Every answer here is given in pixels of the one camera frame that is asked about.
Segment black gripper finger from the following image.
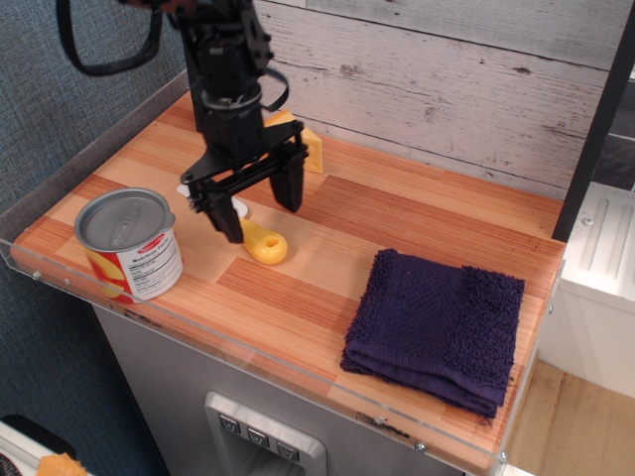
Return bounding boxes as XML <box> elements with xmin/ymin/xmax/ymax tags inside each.
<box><xmin>270</xmin><ymin>160</ymin><xmax>304</xmax><ymax>212</ymax></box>
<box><xmin>205</xmin><ymin>193</ymin><xmax>243</xmax><ymax>244</ymax></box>

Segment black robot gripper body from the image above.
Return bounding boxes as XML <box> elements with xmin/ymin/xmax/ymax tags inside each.
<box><xmin>182</xmin><ymin>93</ymin><xmax>308</xmax><ymax>212</ymax></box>

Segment white knife yellow handle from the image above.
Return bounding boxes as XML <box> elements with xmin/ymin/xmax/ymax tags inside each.
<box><xmin>177</xmin><ymin>183</ymin><xmax>290</xmax><ymax>267</ymax></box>

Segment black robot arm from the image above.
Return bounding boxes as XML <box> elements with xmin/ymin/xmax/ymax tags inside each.
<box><xmin>134</xmin><ymin>1</ymin><xmax>308</xmax><ymax>243</ymax></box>

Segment toy tin can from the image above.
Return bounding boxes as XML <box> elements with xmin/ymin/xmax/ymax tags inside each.
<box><xmin>74</xmin><ymin>187</ymin><xmax>184</xmax><ymax>302</ymax></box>

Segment yellow toy cheese wedge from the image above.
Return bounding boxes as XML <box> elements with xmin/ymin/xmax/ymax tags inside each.
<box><xmin>264</xmin><ymin>110</ymin><xmax>323</xmax><ymax>175</ymax></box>

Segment silver toy fridge cabinet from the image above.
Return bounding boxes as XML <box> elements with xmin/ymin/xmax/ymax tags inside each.
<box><xmin>95</xmin><ymin>308</ymin><xmax>459</xmax><ymax>475</ymax></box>

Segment folded purple towel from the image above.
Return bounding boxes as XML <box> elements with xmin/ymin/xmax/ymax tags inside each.
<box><xmin>340</xmin><ymin>249</ymin><xmax>525</xmax><ymax>418</ymax></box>

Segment silver ice dispenser panel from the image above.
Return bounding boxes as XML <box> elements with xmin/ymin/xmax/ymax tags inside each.
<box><xmin>204</xmin><ymin>392</ymin><xmax>327</xmax><ymax>475</ymax></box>

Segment black orange object corner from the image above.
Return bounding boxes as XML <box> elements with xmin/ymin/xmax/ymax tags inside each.
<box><xmin>1</xmin><ymin>415</ymin><xmax>80</xmax><ymax>475</ymax></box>

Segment white toy sink unit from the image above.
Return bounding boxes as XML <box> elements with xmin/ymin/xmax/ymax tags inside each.
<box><xmin>538</xmin><ymin>182</ymin><xmax>634</xmax><ymax>397</ymax></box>

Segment black braided cable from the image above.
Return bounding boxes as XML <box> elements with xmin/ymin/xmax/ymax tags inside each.
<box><xmin>55</xmin><ymin>0</ymin><xmax>165</xmax><ymax>77</ymax></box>

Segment black right shelf post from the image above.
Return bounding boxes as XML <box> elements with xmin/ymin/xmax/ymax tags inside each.
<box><xmin>552</xmin><ymin>3</ymin><xmax>634</xmax><ymax>243</ymax></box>

